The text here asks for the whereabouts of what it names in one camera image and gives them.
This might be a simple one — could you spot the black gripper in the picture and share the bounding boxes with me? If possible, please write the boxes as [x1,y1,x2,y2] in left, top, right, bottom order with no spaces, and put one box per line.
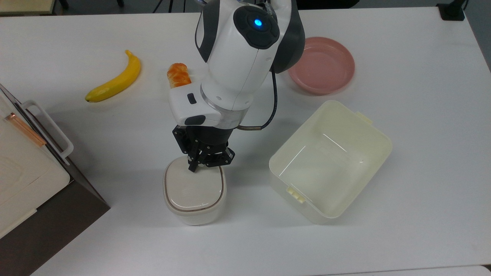
[171,125,235,173]

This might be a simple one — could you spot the beige lidded trash can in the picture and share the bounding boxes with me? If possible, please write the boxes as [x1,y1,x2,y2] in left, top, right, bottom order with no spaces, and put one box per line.
[163,156,227,226]

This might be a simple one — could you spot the orange glazed toy bread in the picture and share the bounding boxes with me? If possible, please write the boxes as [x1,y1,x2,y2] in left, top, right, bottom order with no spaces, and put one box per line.
[167,63,192,89]

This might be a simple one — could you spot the yellow toy banana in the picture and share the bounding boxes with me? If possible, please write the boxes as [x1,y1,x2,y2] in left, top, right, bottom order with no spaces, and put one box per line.
[85,50,142,103]

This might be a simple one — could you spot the cream plastic storage box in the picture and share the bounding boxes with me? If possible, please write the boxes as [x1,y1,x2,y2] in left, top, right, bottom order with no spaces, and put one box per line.
[269,100,393,225]

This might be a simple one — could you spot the pink round plate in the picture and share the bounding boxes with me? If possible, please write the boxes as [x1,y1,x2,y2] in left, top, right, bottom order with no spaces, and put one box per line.
[288,37,355,95]

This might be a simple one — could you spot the black tripod legs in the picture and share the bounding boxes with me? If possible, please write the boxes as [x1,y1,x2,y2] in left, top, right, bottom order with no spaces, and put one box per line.
[153,0,186,13]

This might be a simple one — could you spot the cream toy appliance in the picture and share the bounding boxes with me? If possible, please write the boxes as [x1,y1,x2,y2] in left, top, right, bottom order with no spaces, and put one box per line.
[0,92,71,239]

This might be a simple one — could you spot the light wooden desk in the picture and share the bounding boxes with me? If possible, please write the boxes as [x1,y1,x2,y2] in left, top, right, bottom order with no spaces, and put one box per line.
[0,0,56,16]

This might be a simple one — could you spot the black table clamp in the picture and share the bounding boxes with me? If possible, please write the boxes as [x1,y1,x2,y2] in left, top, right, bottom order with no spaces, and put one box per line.
[437,0,469,21]

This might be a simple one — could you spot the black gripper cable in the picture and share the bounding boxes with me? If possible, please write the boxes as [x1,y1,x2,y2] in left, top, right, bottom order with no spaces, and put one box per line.
[237,71,278,131]

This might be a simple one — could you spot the white oven with handle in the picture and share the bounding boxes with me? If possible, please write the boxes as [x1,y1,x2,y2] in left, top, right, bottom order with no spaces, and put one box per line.
[0,84,111,276]

